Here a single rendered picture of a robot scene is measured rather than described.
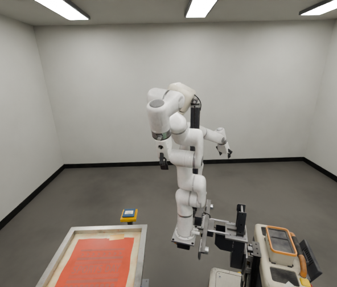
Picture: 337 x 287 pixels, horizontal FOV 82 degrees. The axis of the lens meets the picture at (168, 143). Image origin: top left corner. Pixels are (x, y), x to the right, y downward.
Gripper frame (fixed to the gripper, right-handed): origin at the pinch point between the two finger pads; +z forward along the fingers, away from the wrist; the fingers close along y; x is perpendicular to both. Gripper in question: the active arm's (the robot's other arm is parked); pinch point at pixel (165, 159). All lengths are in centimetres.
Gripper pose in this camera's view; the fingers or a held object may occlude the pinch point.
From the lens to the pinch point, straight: 85.4
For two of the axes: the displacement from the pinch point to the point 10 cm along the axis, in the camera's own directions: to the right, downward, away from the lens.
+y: 1.2, -7.0, 7.0
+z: 1.0, 7.1, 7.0
